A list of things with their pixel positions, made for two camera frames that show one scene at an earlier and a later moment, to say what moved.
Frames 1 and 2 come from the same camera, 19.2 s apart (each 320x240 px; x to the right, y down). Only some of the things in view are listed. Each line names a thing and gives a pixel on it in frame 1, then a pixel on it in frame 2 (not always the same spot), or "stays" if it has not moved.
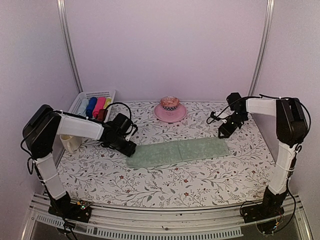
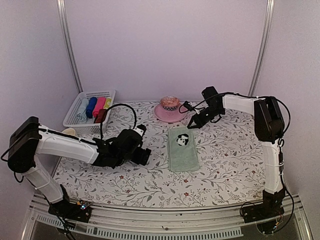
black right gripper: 227,130 to 199,121
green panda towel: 150,154 to 182,149
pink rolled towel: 99,105 stays
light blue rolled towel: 83,108 stays
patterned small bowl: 169,103 stays
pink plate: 170,116 stays
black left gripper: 129,150 to 139,158
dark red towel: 101,115 stays
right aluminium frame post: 262,58 stays
